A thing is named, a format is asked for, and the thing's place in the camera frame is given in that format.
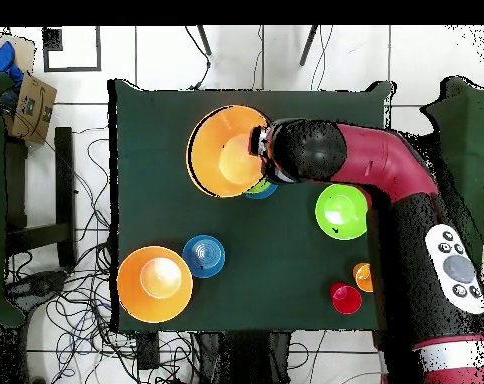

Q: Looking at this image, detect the large orange bowl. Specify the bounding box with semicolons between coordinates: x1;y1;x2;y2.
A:
185;104;274;199
116;245;194;324

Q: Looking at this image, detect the blue bowl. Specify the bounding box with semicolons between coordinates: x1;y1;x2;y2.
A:
243;181;279;201
182;234;226;280

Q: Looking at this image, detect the dark green table cloth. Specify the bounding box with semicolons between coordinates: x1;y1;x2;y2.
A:
107;78;397;333

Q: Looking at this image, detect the large green bowl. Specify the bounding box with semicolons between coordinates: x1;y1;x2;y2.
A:
314;183;370;241

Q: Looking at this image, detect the black tripod leg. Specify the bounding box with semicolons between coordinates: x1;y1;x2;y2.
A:
196;24;213;57
298;24;320;67

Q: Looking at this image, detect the orange cup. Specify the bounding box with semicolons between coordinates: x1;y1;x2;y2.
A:
352;262;374;294

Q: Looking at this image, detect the red cup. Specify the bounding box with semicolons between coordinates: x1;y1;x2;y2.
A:
329;282;364;316

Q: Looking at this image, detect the black bench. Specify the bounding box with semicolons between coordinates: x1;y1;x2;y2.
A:
3;126;77;269

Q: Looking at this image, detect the cardboard box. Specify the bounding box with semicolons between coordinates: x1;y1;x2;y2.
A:
3;71;58;145

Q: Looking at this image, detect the black power strip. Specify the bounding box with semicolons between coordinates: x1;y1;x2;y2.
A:
136;331;161;371

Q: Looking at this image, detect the blue cloth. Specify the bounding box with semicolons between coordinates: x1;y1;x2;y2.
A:
0;40;25;87

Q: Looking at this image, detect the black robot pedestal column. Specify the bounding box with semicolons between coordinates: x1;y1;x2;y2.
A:
197;330;293;384

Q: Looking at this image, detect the black square frame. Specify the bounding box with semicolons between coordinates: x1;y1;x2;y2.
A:
41;25;103;74

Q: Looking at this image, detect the tangle of cables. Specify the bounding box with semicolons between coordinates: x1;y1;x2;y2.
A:
3;127;199;384

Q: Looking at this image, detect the black pedestal foot with knob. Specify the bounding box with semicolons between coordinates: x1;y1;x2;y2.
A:
5;269;69;309

